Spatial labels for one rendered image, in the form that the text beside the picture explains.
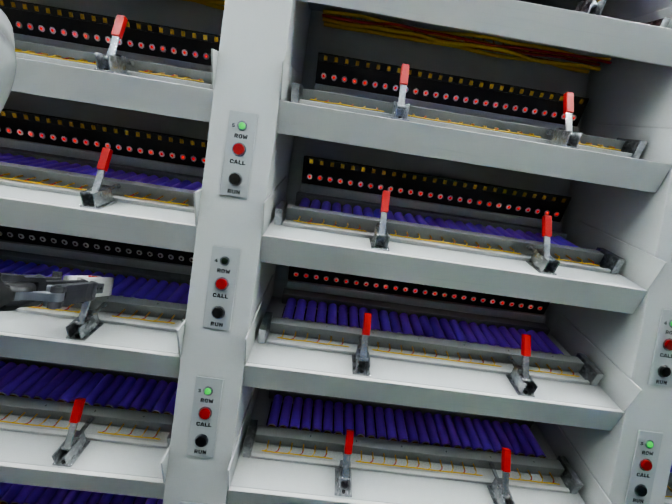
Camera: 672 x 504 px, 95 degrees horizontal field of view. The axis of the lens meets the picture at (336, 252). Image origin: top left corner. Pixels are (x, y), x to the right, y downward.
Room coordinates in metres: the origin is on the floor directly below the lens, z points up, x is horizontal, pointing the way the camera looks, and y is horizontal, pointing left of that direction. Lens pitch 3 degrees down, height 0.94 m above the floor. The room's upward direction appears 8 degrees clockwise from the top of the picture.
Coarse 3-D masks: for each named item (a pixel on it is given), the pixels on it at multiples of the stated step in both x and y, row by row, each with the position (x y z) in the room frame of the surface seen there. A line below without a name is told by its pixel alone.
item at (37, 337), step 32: (64, 256) 0.60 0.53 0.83; (96, 256) 0.60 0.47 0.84; (0, 320) 0.46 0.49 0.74; (32, 320) 0.47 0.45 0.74; (64, 320) 0.48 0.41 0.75; (128, 320) 0.50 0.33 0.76; (160, 320) 0.52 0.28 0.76; (0, 352) 0.45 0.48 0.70; (32, 352) 0.45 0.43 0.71; (64, 352) 0.45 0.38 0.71; (96, 352) 0.45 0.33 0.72; (128, 352) 0.45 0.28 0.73; (160, 352) 0.45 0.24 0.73
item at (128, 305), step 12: (96, 300) 0.50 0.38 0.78; (108, 300) 0.51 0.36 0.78; (120, 300) 0.51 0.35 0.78; (132, 300) 0.52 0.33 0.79; (144, 300) 0.52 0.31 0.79; (156, 300) 0.53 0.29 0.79; (120, 312) 0.50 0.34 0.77; (132, 312) 0.51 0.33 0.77; (144, 312) 0.51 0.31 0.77; (156, 312) 0.51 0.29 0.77; (168, 312) 0.51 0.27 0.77; (180, 312) 0.51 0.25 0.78
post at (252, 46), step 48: (240, 0) 0.45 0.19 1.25; (288, 0) 0.45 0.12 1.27; (240, 48) 0.45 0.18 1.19; (288, 48) 0.47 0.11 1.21; (240, 96) 0.45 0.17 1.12; (288, 144) 0.60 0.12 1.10; (240, 240) 0.45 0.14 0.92; (192, 288) 0.45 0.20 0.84; (240, 288) 0.45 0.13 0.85; (192, 336) 0.45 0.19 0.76; (240, 336) 0.45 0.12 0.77; (192, 384) 0.45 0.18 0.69; (240, 384) 0.45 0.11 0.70; (192, 480) 0.45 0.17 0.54
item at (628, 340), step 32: (608, 0) 0.66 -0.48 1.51; (640, 0) 0.59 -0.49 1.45; (608, 64) 0.64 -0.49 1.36; (640, 64) 0.57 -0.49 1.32; (608, 96) 0.62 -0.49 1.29; (640, 96) 0.55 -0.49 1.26; (576, 192) 0.66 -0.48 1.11; (608, 192) 0.58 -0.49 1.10; (640, 192) 0.52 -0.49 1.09; (608, 224) 0.57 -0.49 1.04; (640, 224) 0.51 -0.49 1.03; (576, 320) 0.60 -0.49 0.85; (608, 320) 0.54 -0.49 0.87; (640, 320) 0.49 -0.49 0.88; (608, 352) 0.53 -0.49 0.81; (640, 352) 0.48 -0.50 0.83; (640, 384) 0.48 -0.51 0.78; (640, 416) 0.48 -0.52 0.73; (576, 448) 0.55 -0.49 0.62; (608, 448) 0.50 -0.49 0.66; (608, 480) 0.49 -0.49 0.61
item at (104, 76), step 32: (0, 0) 0.58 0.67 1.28; (32, 32) 0.60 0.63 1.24; (64, 32) 0.59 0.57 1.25; (96, 32) 0.60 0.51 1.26; (128, 32) 0.60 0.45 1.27; (160, 32) 0.59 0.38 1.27; (192, 32) 0.59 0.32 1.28; (32, 64) 0.44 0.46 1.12; (64, 64) 0.49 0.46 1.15; (96, 64) 0.45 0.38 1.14; (128, 64) 0.50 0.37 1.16; (160, 64) 0.51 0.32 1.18; (192, 64) 0.61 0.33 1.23; (64, 96) 0.46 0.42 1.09; (96, 96) 0.46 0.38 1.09; (128, 96) 0.46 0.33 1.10; (160, 96) 0.45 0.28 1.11; (192, 96) 0.45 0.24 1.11
